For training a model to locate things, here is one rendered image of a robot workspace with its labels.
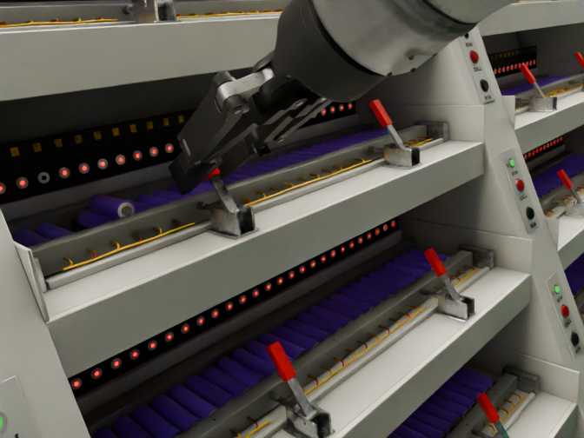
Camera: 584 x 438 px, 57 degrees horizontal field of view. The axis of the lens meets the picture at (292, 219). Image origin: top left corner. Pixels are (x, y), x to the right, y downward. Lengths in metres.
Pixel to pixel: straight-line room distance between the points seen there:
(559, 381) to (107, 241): 0.66
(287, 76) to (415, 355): 0.38
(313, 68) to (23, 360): 0.25
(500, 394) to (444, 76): 0.45
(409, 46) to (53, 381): 0.30
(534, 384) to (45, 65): 0.74
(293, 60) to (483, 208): 0.53
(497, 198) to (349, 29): 0.54
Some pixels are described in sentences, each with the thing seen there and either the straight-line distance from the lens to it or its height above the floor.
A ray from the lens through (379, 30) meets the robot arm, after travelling 0.30.
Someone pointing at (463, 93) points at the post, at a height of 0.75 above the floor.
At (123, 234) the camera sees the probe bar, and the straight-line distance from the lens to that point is 0.48.
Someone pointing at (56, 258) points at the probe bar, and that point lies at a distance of 0.46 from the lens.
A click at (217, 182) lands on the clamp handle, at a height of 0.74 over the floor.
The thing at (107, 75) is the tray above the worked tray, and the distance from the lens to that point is 0.46.
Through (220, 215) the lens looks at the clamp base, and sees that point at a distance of 0.48.
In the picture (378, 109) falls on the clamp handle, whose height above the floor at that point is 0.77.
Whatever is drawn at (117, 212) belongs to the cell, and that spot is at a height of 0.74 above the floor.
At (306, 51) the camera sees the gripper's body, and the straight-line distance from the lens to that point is 0.33.
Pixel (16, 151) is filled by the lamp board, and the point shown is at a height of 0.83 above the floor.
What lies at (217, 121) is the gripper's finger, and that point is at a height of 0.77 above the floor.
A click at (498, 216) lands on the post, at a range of 0.81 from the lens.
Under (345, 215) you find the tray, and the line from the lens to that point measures 0.55.
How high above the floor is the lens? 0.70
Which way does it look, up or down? 2 degrees down
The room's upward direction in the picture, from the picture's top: 20 degrees counter-clockwise
